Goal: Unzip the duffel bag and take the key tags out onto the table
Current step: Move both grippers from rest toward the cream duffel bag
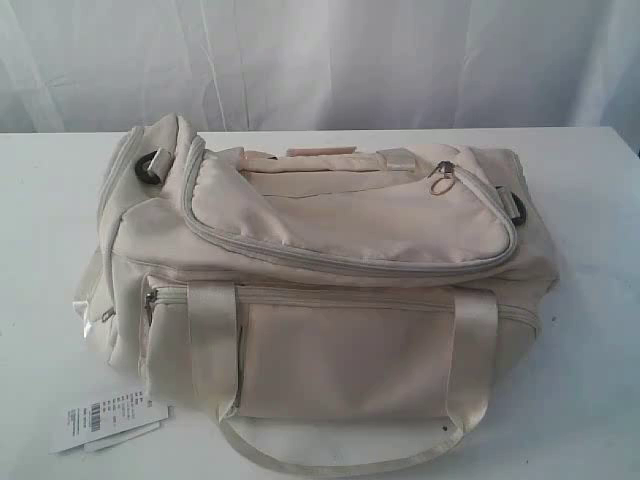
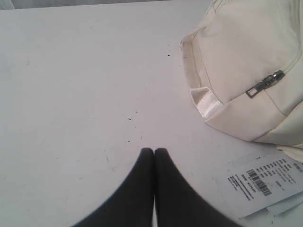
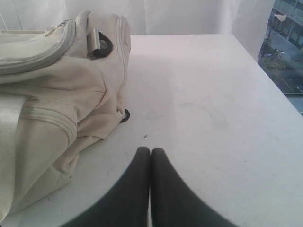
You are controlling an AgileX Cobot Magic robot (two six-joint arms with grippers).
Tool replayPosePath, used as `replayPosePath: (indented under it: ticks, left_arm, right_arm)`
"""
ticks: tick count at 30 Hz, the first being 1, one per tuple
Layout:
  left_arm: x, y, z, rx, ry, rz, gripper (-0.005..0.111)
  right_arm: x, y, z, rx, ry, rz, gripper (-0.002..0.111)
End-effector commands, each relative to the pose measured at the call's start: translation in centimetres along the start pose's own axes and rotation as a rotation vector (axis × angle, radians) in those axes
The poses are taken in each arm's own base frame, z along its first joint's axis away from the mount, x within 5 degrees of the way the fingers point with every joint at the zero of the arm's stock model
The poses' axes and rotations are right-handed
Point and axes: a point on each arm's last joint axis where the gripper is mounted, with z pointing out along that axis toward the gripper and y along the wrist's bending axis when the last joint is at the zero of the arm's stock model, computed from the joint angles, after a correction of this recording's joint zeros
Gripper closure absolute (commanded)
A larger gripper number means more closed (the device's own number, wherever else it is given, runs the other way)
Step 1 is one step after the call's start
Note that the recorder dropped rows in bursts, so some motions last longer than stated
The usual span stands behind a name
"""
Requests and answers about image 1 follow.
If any cream duffel bag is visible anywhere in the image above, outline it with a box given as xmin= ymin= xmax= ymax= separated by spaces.
xmin=73 ymin=114 xmax=558 ymax=478

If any white backdrop curtain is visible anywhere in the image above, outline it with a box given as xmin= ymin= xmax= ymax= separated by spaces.
xmin=1 ymin=1 xmax=639 ymax=147

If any white paper hang tag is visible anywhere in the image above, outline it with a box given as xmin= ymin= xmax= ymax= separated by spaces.
xmin=49 ymin=387 xmax=172 ymax=454

